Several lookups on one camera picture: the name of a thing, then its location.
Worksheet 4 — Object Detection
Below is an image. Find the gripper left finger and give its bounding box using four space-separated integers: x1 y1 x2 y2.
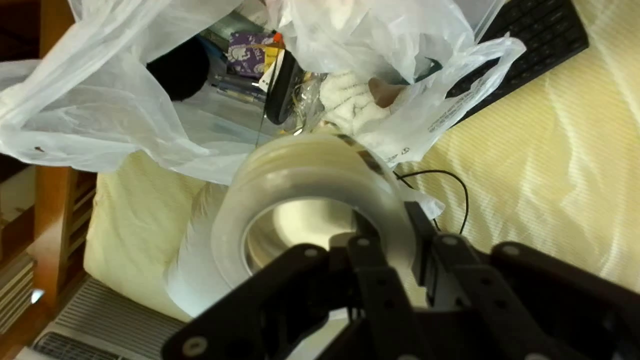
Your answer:
161 211 420 360

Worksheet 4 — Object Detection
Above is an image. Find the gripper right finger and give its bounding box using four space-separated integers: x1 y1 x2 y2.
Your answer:
403 201 640 360

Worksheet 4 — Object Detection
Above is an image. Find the clear tape roll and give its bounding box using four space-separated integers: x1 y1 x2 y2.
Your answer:
165 132 419 321

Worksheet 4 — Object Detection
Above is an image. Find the black oval object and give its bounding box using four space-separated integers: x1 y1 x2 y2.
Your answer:
264 49 306 126

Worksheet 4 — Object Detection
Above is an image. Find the black round object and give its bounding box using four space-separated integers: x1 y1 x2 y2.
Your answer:
145 37 211 103

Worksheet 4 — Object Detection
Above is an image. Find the white plastic bag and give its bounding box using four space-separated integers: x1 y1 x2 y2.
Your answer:
0 0 527 221

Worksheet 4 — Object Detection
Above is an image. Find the cream striped cloth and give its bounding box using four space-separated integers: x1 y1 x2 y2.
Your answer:
82 0 640 322

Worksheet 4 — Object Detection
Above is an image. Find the white vented appliance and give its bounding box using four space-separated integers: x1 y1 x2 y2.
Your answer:
14 276 189 360

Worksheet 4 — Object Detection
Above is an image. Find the white knitted cloth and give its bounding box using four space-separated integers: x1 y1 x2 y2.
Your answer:
318 70 407 137

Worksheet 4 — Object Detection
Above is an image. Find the purple printed packet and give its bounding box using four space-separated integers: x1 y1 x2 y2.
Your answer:
227 31 276 79

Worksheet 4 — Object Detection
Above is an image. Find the wooden furniture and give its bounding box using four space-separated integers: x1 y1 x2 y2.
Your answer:
0 0 99 360

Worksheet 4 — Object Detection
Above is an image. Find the black keyboard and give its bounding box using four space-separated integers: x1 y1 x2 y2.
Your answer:
445 0 590 126

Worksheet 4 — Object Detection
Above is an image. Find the thin black cable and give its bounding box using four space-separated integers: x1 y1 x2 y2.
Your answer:
394 169 470 236

